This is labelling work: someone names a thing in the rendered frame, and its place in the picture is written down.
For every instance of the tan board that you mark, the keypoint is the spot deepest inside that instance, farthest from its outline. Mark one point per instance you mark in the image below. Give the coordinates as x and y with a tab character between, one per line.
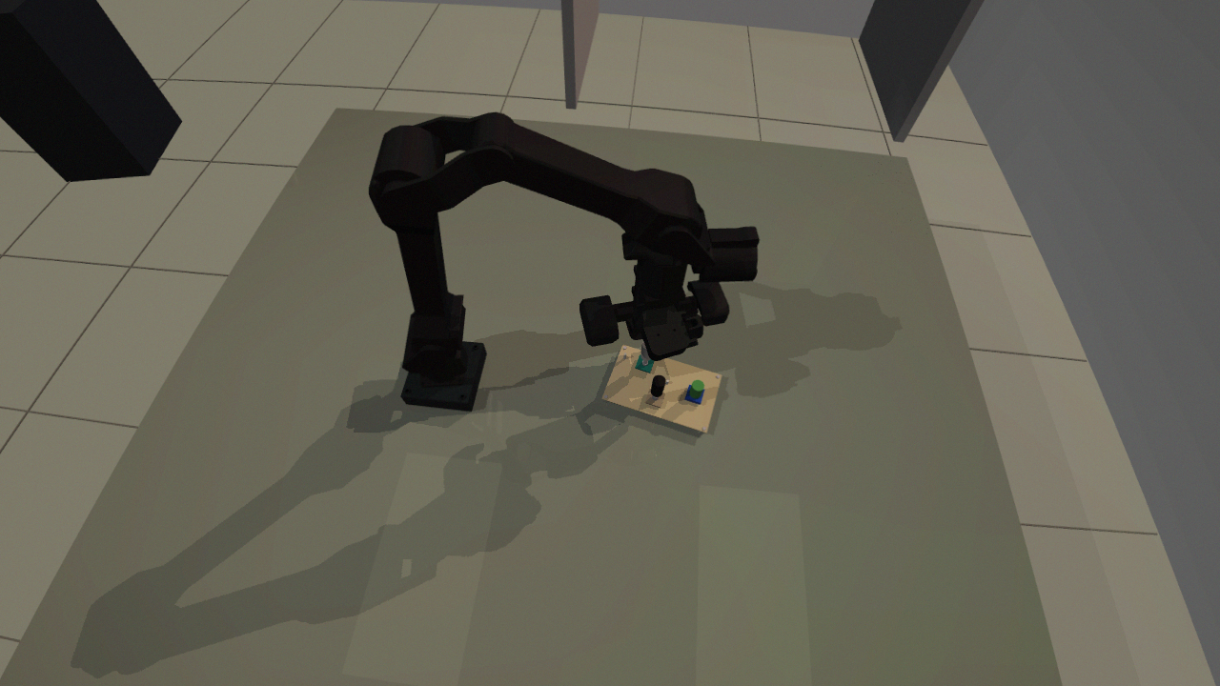
667	389

